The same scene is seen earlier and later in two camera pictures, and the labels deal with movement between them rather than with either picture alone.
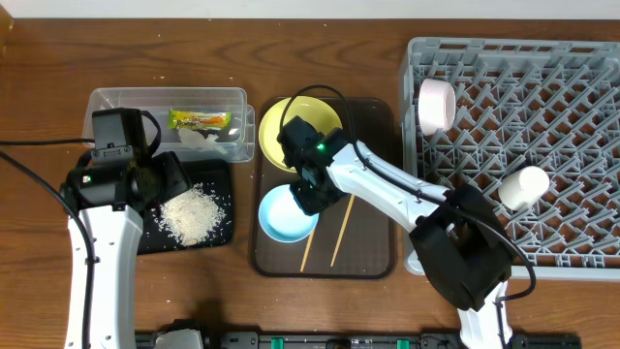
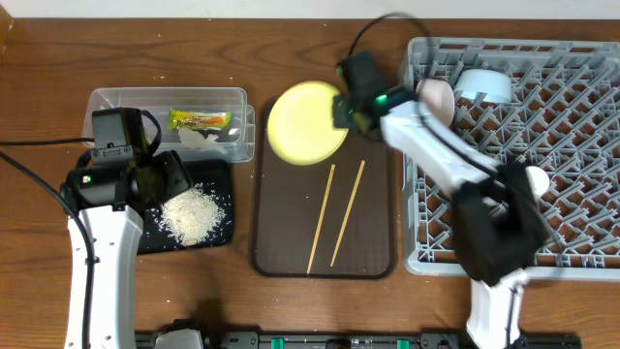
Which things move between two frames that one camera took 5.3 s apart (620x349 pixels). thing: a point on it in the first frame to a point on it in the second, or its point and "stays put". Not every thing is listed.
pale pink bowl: [437, 105] stays put
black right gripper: [308, 206] to [342, 115]
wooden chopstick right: [343, 228] stays put
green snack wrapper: [199, 120] stays put
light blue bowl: [281, 217] to [494, 85]
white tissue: [194, 139] stays put
